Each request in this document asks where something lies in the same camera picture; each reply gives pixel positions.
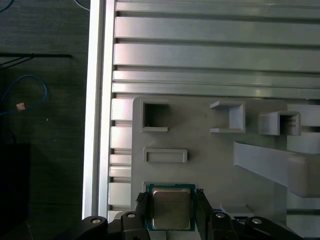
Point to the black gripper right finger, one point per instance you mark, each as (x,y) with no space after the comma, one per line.
(220,225)

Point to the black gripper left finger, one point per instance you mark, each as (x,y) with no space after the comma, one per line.
(132,225)

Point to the silver CPU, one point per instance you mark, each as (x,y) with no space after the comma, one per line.
(170,207)

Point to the dark labelled RAM stick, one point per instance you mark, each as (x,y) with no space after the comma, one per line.
(241,219)

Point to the grey parts rack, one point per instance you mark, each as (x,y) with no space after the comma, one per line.
(200,155)

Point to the small brown tag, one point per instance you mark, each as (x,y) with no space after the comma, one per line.
(20,106)

